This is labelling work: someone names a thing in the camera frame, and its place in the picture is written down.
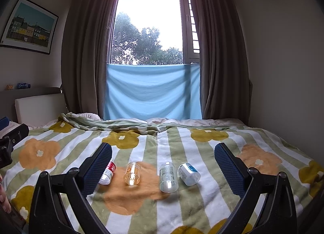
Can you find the brown curtain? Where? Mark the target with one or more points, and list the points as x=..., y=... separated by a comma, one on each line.
x=222, y=59
x=86, y=59

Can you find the blue toy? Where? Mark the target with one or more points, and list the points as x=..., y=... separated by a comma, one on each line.
x=23, y=85

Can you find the grey bed headboard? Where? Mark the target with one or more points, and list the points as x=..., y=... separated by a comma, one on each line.
x=10, y=97

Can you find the pale pink bed sheet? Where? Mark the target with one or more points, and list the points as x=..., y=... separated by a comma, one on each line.
x=202, y=122

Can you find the framed wall picture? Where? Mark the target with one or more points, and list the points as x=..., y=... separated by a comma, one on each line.
x=30, y=27

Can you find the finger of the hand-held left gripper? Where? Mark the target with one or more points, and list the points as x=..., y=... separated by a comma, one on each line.
x=17, y=134
x=3, y=122

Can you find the orange tinted clear cup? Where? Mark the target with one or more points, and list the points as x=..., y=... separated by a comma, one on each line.
x=132, y=174

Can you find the person's left hand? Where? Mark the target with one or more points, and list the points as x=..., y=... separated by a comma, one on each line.
x=4, y=198

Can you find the white cushion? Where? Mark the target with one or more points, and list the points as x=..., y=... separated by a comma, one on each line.
x=40, y=108

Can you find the white bottle red label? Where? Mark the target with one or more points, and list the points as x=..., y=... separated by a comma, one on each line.
x=108, y=173

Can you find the orange figurine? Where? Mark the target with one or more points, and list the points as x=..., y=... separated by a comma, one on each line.
x=9, y=87

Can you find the light blue cloth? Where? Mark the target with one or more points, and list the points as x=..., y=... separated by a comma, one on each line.
x=151, y=92

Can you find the white bottle blue label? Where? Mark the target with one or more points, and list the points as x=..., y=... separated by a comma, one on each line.
x=188, y=173

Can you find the floral striped blanket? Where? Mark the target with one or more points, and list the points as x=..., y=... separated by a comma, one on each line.
x=177, y=211

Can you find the clear cup with grey print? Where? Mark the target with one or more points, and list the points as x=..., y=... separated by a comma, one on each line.
x=168, y=177

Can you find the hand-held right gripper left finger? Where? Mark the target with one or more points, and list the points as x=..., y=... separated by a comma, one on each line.
x=95, y=170

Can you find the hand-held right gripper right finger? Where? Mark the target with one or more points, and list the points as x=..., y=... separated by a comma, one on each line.
x=229, y=170

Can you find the window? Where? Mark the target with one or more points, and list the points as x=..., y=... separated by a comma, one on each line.
x=146, y=21

